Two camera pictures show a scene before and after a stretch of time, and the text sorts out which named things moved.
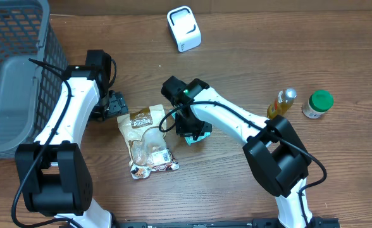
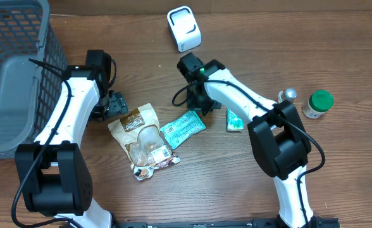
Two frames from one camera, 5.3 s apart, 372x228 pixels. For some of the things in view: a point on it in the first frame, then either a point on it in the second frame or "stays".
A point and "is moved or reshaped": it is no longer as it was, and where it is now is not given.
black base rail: [314, 223] stays
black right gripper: [193, 129] -> [203, 106]
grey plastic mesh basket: [20, 95] stays
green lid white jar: [319, 102] stays
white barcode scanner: [185, 28] stays
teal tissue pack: [189, 138] is moved or reshaped
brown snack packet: [143, 132] is moved or reshaped
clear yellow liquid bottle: [281, 105] stays
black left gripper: [119, 106] stays
